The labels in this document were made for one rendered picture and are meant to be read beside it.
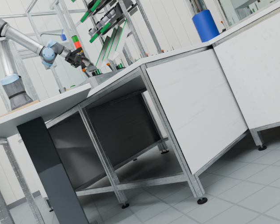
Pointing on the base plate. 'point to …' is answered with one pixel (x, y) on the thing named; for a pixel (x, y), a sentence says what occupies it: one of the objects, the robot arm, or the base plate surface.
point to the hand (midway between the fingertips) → (90, 65)
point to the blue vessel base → (205, 26)
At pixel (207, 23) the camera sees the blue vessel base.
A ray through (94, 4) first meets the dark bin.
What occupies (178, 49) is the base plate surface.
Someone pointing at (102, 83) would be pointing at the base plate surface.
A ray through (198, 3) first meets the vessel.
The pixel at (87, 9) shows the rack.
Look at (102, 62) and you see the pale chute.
